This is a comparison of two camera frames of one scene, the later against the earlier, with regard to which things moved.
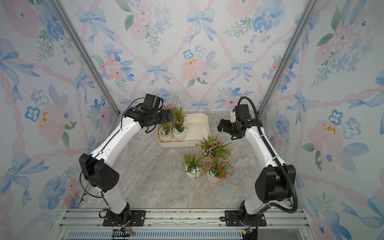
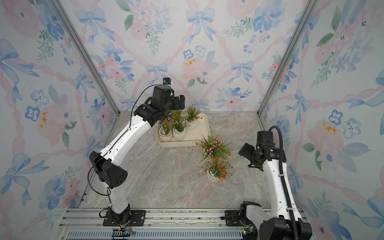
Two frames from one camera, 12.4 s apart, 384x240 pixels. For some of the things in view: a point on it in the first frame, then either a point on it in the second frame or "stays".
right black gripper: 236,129 → 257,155
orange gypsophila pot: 165,133 stays
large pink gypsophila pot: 214,148 stays
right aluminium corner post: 309,11 stays
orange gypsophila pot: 192,165 → 192,117
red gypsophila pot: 218,168 stays
